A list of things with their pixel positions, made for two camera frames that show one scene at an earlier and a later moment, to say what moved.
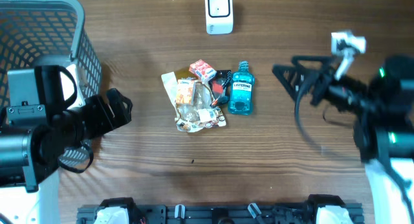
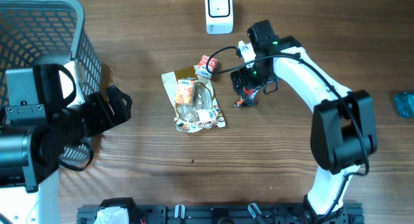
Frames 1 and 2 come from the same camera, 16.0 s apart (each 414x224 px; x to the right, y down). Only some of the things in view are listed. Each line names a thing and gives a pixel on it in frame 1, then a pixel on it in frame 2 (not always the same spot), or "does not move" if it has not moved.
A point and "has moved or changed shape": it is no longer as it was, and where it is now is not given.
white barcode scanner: [219, 17] does not move
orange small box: [185, 89] does not move
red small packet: [218, 83] to [250, 98]
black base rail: [218, 214] does not move
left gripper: [105, 122] does not move
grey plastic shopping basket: [46, 30] does not move
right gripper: [320, 77] to [250, 82]
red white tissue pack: [204, 70] has moved or changed shape
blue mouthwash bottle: [240, 100] has moved or changed shape
